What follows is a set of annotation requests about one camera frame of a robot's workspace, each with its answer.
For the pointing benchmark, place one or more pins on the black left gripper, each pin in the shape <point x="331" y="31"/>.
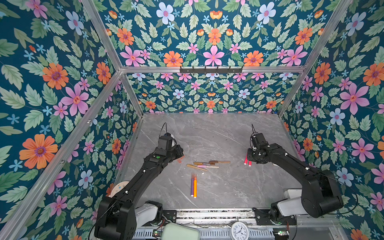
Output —
<point x="180" y="151"/>

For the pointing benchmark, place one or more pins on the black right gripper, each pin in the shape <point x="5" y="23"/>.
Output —
<point x="249" y="151"/>

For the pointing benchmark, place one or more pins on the small red pen cap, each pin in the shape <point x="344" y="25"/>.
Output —
<point x="179" y="160"/>

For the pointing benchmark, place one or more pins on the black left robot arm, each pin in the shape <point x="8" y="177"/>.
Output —
<point x="118" y="215"/>

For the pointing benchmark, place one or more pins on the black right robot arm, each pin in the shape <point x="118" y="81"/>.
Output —
<point x="320" y="192"/>

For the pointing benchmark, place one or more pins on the purple marker pen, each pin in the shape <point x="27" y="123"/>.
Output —
<point x="192" y="184"/>

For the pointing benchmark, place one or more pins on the dark brown marker pen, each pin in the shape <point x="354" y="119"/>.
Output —
<point x="219" y="162"/>

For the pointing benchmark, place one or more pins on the white flat box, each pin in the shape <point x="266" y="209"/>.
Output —
<point x="292" y="193"/>

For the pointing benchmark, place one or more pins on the beige round alarm clock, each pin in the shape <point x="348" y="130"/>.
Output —
<point x="114" y="189"/>

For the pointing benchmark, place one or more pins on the white analog clock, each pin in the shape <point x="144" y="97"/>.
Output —
<point x="239" y="231"/>

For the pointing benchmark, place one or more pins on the pale green box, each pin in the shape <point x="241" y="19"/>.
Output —
<point x="178" y="232"/>

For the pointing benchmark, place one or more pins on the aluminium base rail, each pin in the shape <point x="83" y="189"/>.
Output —
<point x="222" y="216"/>

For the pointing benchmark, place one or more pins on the black hook rail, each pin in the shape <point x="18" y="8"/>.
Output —
<point x="211" y="70"/>

